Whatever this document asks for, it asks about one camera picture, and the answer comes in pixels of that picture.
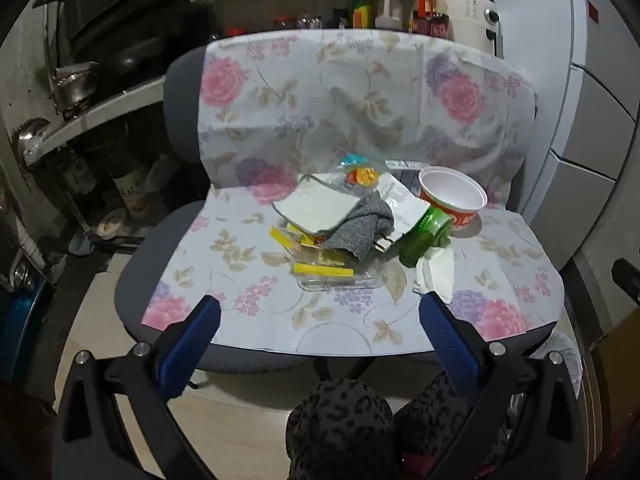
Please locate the small white bowl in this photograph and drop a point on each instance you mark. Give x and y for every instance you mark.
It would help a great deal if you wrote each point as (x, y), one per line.
(112, 224)

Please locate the yellow capped sauce bottle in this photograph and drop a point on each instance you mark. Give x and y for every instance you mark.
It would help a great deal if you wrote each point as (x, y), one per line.
(362, 14)

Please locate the yellow snack wrapper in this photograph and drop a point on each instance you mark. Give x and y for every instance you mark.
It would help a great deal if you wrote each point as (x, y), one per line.
(308, 258)

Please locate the white refrigerator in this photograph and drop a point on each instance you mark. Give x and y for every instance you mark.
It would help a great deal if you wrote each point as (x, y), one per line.
(593, 122)

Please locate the orange teal candy wrapper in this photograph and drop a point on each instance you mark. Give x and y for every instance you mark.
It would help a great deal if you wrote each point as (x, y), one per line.
(359, 171)

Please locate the labelled dark glass bottle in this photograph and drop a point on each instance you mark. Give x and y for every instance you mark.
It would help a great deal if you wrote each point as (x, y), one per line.
(130, 180)

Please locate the grey office chair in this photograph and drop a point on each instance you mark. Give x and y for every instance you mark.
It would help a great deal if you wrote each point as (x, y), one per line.
(172, 124)

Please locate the crumpled white tissue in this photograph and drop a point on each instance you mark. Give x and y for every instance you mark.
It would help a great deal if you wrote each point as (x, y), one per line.
(435, 273)

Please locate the white rice cooker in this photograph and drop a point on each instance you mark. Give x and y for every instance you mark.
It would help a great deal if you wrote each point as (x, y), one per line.
(474, 23)

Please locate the grey knitted rag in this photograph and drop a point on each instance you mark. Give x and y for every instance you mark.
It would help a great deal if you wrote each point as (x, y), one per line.
(360, 229)

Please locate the red labelled oil bottle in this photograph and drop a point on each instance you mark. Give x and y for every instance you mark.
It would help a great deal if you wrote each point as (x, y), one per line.
(430, 18)

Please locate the white plastic jug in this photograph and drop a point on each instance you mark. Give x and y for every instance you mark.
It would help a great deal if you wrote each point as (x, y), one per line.
(390, 16)

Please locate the leopard print slippers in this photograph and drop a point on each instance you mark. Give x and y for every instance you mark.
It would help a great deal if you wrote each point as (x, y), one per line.
(344, 429)

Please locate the clear plastic food tray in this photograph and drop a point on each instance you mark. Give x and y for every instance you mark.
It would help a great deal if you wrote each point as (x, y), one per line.
(368, 274)

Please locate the red instant noodle cup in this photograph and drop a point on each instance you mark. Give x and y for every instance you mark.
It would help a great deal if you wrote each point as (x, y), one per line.
(452, 192)

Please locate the metal cooking pot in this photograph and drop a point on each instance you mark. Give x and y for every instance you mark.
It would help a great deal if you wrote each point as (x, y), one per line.
(73, 84)

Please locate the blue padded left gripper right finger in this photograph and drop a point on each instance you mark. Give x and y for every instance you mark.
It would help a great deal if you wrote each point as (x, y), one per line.
(456, 343)

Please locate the green tea plastic bottle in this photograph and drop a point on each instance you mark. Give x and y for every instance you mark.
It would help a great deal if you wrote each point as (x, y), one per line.
(434, 227)

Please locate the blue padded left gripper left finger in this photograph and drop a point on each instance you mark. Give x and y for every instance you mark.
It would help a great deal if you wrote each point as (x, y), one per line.
(183, 344)

